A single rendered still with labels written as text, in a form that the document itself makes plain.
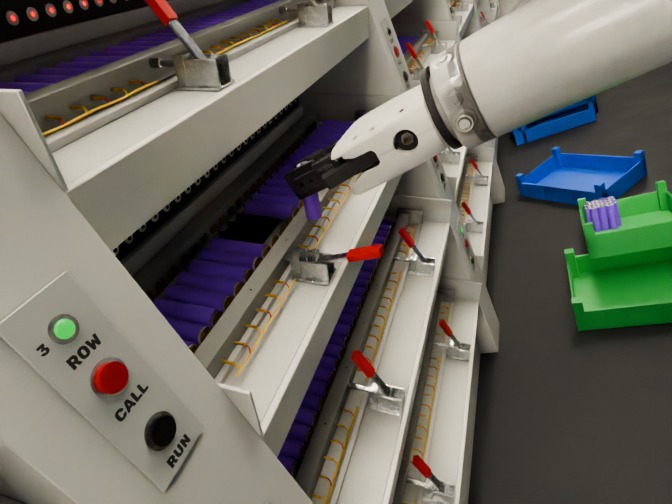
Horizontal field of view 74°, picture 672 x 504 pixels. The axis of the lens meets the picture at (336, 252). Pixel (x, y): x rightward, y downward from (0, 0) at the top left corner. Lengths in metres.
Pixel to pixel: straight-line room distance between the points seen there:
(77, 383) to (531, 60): 0.34
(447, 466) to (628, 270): 0.70
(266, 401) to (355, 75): 0.59
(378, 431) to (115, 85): 0.44
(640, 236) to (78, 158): 1.05
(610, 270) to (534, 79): 0.93
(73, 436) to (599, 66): 0.38
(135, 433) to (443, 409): 0.61
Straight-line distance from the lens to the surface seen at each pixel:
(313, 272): 0.44
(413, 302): 0.70
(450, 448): 0.77
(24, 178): 0.26
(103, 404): 0.26
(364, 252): 0.41
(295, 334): 0.40
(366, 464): 0.54
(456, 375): 0.85
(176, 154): 0.33
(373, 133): 0.39
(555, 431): 0.96
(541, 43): 0.37
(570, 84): 0.38
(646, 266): 1.25
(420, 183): 0.85
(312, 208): 0.49
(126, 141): 0.31
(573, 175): 1.70
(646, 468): 0.92
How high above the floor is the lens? 0.78
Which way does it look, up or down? 26 degrees down
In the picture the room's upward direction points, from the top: 28 degrees counter-clockwise
